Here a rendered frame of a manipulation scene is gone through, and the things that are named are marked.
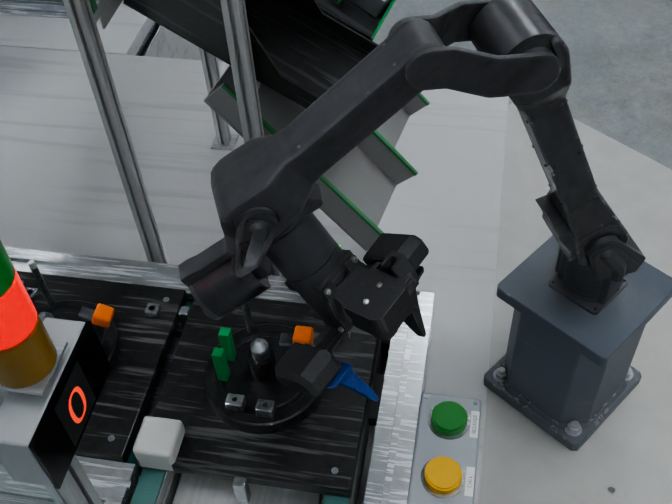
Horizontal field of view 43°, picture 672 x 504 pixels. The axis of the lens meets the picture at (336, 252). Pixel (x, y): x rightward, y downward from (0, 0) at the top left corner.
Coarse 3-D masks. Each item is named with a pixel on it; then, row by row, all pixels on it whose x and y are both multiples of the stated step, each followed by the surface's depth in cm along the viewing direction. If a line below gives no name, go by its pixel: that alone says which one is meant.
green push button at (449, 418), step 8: (440, 408) 95; (448, 408) 95; (456, 408) 95; (432, 416) 95; (440, 416) 94; (448, 416) 94; (456, 416) 94; (464, 416) 94; (432, 424) 95; (440, 424) 94; (448, 424) 94; (456, 424) 94; (464, 424) 94; (440, 432) 94; (448, 432) 93; (456, 432) 94
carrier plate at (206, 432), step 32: (192, 320) 105; (224, 320) 105; (256, 320) 105; (288, 320) 105; (320, 320) 104; (192, 352) 102; (352, 352) 101; (192, 384) 99; (160, 416) 96; (192, 416) 96; (320, 416) 95; (352, 416) 95; (192, 448) 94; (224, 448) 93; (256, 448) 93; (288, 448) 93; (320, 448) 93; (352, 448) 93; (256, 480) 92; (288, 480) 90; (320, 480) 90; (352, 480) 91
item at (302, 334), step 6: (294, 330) 91; (300, 330) 90; (306, 330) 90; (312, 330) 90; (282, 336) 92; (288, 336) 92; (294, 336) 90; (300, 336) 90; (306, 336) 90; (312, 336) 91; (282, 342) 91; (288, 342) 91; (294, 342) 90; (300, 342) 90; (306, 342) 90; (312, 342) 91
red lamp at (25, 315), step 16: (16, 272) 60; (16, 288) 60; (0, 304) 58; (16, 304) 60; (32, 304) 63; (0, 320) 59; (16, 320) 60; (32, 320) 62; (0, 336) 60; (16, 336) 61
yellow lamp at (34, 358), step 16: (32, 336) 62; (48, 336) 66; (0, 352) 62; (16, 352) 62; (32, 352) 63; (48, 352) 65; (0, 368) 63; (16, 368) 63; (32, 368) 64; (48, 368) 66; (16, 384) 65; (32, 384) 65
